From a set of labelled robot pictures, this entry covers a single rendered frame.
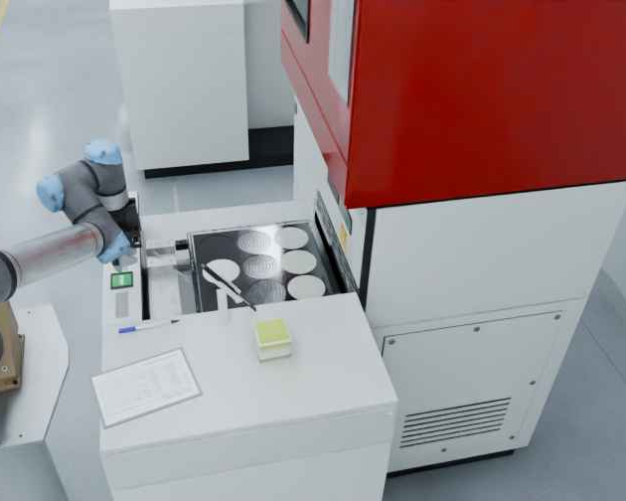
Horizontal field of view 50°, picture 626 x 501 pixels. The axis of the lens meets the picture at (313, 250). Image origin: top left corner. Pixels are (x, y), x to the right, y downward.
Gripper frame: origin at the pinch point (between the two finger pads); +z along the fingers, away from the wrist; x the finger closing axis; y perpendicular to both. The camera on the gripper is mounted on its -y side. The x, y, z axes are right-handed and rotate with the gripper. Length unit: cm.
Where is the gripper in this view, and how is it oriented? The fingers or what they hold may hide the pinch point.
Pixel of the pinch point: (117, 268)
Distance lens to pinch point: 173.4
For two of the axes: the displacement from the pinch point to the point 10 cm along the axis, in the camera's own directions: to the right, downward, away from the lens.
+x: -2.2, -6.3, 7.4
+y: 9.8, -1.2, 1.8
